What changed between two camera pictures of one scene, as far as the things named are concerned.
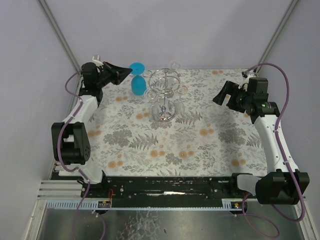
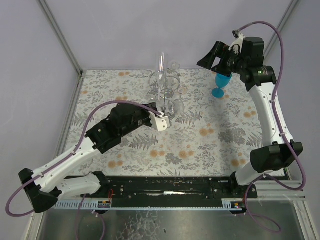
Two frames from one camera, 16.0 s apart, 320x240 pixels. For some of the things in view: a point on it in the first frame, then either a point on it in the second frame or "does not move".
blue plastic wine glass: (138, 83) → (222, 81)
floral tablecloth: (165, 121) does not move
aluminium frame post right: (277, 32) does not move
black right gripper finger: (230, 87) → (220, 66)
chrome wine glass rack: (165, 80) does not move
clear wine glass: (176, 65) does not move
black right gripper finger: (220, 97) → (218, 50)
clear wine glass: (180, 106) does not move
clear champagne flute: (150, 94) → (161, 68)
